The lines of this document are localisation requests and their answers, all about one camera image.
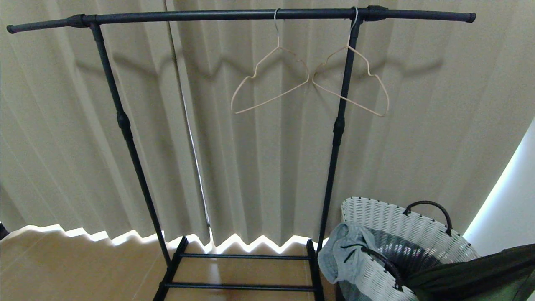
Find green long-sleeved shirt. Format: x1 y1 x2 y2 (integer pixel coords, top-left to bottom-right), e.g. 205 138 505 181
403 244 535 301

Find black clothes rack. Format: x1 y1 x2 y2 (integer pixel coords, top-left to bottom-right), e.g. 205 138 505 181
6 5 476 301

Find white laundry basket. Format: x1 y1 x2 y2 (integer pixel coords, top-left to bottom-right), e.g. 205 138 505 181
341 197 481 301

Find beige curtain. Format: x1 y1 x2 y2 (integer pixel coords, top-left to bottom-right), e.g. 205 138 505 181
0 0 535 253

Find pale grey shorts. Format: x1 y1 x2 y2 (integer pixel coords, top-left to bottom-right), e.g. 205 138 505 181
318 222 395 301

